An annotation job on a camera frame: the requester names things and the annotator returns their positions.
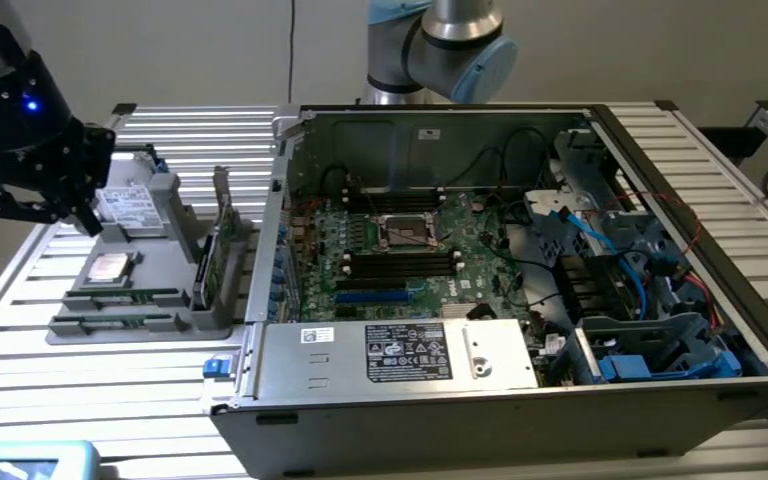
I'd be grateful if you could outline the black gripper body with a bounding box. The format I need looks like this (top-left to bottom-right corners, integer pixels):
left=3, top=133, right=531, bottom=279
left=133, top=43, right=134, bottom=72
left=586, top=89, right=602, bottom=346
left=0, top=48, right=118, bottom=217

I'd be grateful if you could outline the green RAM stick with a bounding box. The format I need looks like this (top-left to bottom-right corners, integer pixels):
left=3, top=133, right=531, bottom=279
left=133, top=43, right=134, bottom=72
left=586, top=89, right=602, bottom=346
left=54, top=313, right=182, bottom=333
left=66, top=286, right=182, bottom=307

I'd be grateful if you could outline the black RAM slot bank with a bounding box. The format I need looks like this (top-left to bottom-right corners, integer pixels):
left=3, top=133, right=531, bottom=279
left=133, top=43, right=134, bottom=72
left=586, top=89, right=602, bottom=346
left=341, top=251, right=459, bottom=280
left=338, top=175, right=457, bottom=212

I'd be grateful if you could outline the silver disk drive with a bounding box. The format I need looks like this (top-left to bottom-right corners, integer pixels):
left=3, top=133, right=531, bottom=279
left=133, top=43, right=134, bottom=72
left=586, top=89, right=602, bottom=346
left=92, top=185, right=169, bottom=230

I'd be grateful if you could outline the silver CPU chip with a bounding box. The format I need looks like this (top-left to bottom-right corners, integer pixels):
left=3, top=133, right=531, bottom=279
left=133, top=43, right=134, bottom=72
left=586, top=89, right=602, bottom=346
left=80, top=252, right=139, bottom=290

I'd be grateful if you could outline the grey parts rack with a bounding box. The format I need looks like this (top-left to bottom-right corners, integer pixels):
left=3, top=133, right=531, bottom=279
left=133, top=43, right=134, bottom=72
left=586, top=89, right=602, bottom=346
left=44, top=143, right=257, bottom=347

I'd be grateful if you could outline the green graphics card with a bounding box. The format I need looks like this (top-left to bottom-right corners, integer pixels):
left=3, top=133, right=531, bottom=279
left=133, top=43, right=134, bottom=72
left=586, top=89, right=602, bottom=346
left=191, top=164, right=243, bottom=312

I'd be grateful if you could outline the blue case latch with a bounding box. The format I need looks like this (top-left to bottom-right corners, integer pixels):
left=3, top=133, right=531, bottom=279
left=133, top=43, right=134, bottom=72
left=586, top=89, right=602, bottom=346
left=201, top=353, right=235, bottom=380

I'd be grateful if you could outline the black expansion slot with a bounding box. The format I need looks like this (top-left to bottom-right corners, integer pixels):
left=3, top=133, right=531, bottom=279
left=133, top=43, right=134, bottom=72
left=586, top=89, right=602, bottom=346
left=334, top=277, right=409, bottom=292

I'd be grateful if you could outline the blue expansion slot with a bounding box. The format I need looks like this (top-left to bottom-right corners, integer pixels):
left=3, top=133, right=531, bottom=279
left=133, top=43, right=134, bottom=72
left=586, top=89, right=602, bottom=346
left=334, top=289, right=407, bottom=305

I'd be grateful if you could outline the metal CPU socket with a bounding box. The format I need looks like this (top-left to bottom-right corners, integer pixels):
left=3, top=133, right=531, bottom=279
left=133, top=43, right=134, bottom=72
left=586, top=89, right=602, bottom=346
left=363, top=211, right=443, bottom=252

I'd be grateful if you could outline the teal cased screen device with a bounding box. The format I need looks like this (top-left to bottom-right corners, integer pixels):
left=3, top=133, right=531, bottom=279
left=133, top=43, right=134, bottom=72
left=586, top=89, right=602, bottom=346
left=0, top=439, right=102, bottom=480

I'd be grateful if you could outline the silver power supply unit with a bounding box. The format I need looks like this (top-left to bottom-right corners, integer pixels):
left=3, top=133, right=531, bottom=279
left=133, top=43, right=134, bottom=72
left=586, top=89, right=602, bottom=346
left=251, top=319, right=542, bottom=402

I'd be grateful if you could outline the green Dell motherboard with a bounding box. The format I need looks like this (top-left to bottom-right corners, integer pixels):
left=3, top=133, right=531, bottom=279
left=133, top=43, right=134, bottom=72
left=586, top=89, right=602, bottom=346
left=282, top=191, right=533, bottom=325

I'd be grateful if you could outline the black open PC case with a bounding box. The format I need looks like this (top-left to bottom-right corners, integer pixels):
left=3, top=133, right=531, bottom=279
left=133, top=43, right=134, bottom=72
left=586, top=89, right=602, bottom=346
left=206, top=102, right=768, bottom=475

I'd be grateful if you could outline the metal drive cage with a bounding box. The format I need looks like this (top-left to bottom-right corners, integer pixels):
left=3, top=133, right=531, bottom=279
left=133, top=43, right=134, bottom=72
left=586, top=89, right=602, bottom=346
left=521, top=127, right=669, bottom=261

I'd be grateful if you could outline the grey disk bay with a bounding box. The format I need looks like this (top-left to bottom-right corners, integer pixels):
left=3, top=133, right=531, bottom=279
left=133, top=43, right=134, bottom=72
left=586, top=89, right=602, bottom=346
left=570, top=311, right=740, bottom=386

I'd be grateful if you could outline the blue flat wire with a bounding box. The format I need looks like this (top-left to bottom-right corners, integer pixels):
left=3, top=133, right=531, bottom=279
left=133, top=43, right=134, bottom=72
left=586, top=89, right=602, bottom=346
left=558, top=208, right=660, bottom=322

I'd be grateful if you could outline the thin red wire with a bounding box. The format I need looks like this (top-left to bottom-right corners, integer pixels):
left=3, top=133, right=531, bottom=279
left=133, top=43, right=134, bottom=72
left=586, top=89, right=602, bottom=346
left=613, top=193, right=706, bottom=257

